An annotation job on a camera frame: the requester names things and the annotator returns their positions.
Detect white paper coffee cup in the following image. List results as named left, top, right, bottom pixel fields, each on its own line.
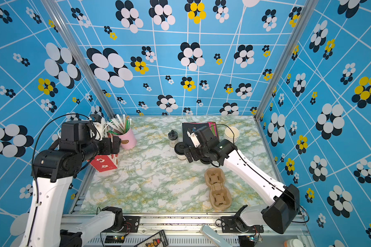
left=176, top=154, right=187, bottom=161

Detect black plastic cup lid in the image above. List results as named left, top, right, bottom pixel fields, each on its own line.
left=174, top=142, right=188, bottom=155

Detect red white paper gift bag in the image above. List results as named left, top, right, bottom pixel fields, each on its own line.
left=90, top=123, right=119, bottom=172

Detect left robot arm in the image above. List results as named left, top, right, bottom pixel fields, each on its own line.
left=20, top=114, right=125, bottom=247

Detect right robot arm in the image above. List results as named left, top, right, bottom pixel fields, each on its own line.
left=185, top=126, right=301, bottom=234

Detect stack of coloured napkins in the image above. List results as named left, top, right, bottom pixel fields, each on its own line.
left=182, top=121, right=220, bottom=147

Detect pink straw holder cup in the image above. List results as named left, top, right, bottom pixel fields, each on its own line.
left=117, top=128, right=137, bottom=150

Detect bundle of wrapped straws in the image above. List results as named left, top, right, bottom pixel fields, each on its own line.
left=104, top=114, right=132, bottom=135

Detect stack of paper cups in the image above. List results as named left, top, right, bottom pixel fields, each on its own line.
left=224, top=127, right=240, bottom=144

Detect glass sugar shaker black lid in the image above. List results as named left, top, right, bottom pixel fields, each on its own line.
left=168, top=130, right=179, bottom=148

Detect brown cardboard cup carrier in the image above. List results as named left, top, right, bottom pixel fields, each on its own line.
left=205, top=168, right=232, bottom=211

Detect grey white handheld device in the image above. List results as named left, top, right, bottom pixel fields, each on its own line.
left=200, top=225, right=232, bottom=247

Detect orange capped white container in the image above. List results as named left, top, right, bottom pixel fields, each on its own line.
left=283, top=238, right=304, bottom=247

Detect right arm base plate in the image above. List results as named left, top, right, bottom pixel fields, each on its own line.
left=220, top=216, right=264, bottom=234

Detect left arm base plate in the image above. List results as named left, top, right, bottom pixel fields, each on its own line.
left=103, top=216, right=141, bottom=233

